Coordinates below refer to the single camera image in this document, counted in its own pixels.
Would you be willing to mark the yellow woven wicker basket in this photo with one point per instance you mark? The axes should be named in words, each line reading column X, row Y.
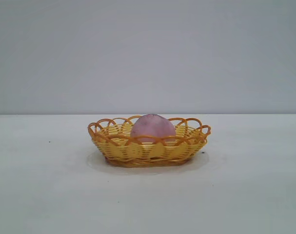
column 147, row 153

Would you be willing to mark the pink peach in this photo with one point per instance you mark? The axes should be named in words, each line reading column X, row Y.
column 152, row 128

